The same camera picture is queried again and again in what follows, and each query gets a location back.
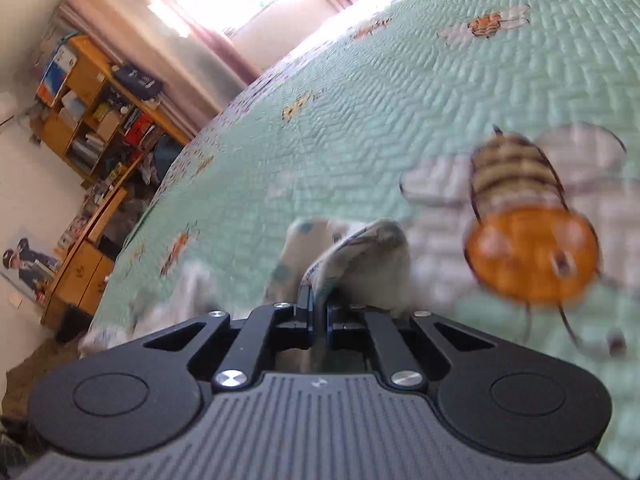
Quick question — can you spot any dark blue hanging bag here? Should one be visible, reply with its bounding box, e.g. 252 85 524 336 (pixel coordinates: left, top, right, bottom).
112 64 163 101

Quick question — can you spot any wooden desk with drawers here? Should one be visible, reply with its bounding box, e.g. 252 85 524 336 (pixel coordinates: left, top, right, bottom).
42 185 131 331

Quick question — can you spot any wooden bookshelf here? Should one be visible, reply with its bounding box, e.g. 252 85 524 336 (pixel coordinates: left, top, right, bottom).
30 35 193 186

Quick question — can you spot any brown fluffy blanket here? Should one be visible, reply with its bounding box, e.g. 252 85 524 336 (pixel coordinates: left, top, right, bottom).
0 340 83 426

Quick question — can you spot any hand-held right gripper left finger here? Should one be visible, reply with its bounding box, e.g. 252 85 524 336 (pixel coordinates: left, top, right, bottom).
142 285 317 393

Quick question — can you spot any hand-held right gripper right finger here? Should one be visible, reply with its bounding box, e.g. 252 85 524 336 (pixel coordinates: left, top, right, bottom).
325 301 496 391

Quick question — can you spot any black armchair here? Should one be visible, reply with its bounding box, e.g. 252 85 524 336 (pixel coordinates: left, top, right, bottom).
55 305 93 343

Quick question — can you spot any wall poster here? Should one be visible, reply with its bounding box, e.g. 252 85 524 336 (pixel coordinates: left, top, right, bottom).
0 232 61 306

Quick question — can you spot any white letter-print long-sleeve shirt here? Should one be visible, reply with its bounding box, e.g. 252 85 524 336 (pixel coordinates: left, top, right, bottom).
80 217 413 361

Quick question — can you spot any blue white carton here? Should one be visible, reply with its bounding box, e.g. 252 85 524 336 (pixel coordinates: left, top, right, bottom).
37 45 76 106

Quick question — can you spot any blue fabric bag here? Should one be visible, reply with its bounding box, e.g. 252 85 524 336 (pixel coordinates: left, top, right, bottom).
152 135 183 186

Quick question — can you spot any red orange shelf box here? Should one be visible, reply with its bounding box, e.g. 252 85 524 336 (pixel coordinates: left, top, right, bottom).
124 112 153 146

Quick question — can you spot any green quilted bee bedspread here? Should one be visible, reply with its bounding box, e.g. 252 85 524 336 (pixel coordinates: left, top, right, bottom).
90 0 640 480

